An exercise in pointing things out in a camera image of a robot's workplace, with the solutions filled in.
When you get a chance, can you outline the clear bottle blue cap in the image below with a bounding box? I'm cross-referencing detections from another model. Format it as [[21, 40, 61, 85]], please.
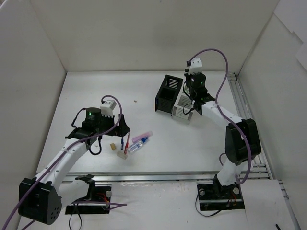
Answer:
[[128, 137, 148, 153]]

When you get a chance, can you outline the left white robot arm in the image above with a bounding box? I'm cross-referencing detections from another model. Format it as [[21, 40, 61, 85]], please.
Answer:
[[18, 107, 130, 225]]

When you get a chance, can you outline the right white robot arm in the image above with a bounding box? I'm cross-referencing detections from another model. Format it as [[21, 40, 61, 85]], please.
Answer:
[[184, 72, 261, 197]]

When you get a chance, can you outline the small tan eraser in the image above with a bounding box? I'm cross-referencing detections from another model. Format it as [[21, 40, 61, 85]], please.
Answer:
[[110, 143, 116, 150]]

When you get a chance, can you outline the white slotted container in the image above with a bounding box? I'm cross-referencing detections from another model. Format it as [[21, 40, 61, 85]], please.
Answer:
[[171, 93, 193, 124]]

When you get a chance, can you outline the red pen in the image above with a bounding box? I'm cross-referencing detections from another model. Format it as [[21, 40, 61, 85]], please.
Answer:
[[124, 133, 130, 155]]

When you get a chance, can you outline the white eraser block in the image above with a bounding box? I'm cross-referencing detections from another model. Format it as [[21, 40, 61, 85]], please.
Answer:
[[117, 151, 128, 160]]

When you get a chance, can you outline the black slotted container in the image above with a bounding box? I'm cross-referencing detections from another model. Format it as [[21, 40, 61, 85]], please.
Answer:
[[154, 75, 183, 114]]

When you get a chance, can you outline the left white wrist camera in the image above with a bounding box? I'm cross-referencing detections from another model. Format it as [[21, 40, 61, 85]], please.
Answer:
[[100, 100, 117, 117]]

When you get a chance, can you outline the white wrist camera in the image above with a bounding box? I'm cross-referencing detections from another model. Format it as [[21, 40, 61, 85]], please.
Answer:
[[100, 100, 117, 117], [185, 57, 202, 75]]

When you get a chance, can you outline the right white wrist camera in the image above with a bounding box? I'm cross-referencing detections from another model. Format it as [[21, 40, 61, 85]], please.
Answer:
[[185, 57, 202, 75]]

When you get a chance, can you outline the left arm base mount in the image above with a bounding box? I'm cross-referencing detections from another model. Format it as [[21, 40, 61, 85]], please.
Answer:
[[65, 174, 112, 215]]

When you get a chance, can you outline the aluminium front rail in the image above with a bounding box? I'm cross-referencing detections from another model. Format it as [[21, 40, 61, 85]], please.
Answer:
[[62, 165, 270, 182]]

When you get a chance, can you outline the aluminium rail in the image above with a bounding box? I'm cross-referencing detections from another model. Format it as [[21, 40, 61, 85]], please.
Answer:
[[226, 71, 292, 204], [62, 165, 270, 182]]

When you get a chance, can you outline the aluminium right rail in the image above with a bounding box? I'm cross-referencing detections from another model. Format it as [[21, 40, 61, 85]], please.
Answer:
[[226, 71, 292, 204]]

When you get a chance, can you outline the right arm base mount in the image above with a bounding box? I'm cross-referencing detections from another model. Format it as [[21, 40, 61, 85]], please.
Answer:
[[195, 184, 245, 217]]

